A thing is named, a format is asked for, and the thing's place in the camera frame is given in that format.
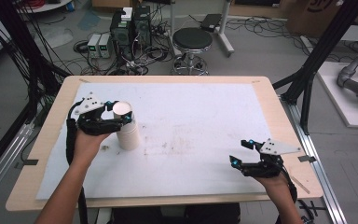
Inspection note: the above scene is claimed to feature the black metal frame stand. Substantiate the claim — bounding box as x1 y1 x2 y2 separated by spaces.
0 0 73 185
272 0 358 136

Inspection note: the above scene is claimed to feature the person's right hand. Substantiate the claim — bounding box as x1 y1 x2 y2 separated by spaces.
253 172 293 200

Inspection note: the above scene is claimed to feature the tangle of floor cables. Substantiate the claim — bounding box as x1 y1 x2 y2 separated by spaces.
73 40 173 77

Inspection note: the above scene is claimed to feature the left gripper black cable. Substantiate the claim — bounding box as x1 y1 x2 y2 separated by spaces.
65 99 90 224

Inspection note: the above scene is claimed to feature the black computer tower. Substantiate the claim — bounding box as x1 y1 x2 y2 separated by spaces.
133 5 153 48
110 8 135 61

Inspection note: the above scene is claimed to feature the small white box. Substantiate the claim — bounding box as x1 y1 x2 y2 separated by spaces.
120 7 133 22

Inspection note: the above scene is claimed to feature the aluminium rail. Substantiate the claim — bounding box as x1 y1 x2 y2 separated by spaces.
281 96 349 224
0 122 35 208

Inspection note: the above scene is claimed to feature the large cardboard box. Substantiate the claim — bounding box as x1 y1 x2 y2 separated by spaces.
285 0 358 38

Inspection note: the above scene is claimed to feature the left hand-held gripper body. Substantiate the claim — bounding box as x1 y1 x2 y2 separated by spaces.
74 91 124 136

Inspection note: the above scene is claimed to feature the white table mat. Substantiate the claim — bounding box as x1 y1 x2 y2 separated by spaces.
35 82 273 201

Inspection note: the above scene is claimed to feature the flat black box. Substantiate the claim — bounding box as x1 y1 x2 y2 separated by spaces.
200 13 223 33

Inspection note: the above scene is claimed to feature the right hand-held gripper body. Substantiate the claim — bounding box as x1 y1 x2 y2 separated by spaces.
241 138 302 179

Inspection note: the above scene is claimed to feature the person's left hand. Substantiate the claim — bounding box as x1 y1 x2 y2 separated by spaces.
73 127 113 166

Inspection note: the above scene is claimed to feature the white floor board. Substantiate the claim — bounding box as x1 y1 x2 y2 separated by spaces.
316 60 358 129

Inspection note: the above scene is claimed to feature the thin wooden stick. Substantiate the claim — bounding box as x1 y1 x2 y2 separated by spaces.
290 175 310 195

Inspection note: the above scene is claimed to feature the white power supply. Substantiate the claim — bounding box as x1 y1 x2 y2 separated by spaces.
87 33 102 59
98 33 113 59

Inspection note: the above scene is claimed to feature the black round stool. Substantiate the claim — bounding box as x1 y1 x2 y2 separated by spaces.
171 27 213 77

